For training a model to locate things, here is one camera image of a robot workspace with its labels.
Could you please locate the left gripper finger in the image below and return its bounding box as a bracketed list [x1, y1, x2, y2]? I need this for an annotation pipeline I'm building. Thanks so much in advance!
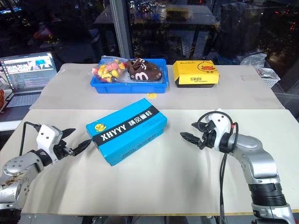
[61, 127, 77, 141]
[71, 139, 92, 157]

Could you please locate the open grey laptop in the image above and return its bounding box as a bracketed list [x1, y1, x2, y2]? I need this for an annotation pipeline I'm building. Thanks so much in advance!
[0, 51, 58, 115]

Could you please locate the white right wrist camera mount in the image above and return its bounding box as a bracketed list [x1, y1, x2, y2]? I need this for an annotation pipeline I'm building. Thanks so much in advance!
[208, 108, 231, 150]

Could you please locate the blue plastic bin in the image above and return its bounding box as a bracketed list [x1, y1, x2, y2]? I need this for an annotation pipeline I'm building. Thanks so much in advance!
[90, 58, 169, 94]

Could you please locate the yellow duck print box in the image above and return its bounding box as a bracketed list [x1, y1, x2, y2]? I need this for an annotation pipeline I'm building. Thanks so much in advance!
[172, 59, 221, 89]

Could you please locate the clear plastic bag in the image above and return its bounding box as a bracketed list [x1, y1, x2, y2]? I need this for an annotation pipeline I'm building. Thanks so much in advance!
[240, 53, 268, 70]

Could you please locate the brown shoe with pink M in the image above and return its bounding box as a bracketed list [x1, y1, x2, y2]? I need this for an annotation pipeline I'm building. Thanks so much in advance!
[126, 57, 164, 82]

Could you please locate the grey window frame post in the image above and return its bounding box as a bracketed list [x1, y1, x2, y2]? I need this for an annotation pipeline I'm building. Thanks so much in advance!
[111, 0, 134, 65]

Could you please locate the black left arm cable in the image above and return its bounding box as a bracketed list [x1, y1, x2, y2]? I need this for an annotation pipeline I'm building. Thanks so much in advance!
[19, 121, 42, 157]

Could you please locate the white plastic basket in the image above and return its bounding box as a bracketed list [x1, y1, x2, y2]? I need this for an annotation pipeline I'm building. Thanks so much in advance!
[256, 67, 281, 89]

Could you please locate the blue shoe box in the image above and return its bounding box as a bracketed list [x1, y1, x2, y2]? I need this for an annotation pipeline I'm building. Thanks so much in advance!
[85, 98, 168, 167]

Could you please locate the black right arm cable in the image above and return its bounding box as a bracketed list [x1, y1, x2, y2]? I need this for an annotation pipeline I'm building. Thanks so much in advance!
[197, 111, 239, 224]

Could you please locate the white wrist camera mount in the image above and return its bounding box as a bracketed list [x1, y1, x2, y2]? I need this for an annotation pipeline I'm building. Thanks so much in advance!
[208, 108, 231, 150]
[36, 124, 64, 161]

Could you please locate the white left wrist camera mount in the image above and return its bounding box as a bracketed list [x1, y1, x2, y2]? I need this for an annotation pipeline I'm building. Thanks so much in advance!
[36, 124, 64, 161]

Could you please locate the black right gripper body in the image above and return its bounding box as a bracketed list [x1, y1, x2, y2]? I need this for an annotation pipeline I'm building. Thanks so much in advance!
[199, 121, 216, 150]

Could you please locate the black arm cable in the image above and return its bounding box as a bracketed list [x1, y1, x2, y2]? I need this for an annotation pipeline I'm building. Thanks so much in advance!
[197, 111, 239, 224]
[19, 121, 42, 157]

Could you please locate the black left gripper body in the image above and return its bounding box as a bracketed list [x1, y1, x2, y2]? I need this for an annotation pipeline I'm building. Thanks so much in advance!
[53, 140, 75, 161]

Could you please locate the bag of toy fruit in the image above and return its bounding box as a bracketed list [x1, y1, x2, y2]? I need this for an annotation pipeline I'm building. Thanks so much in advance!
[92, 56, 131, 84]

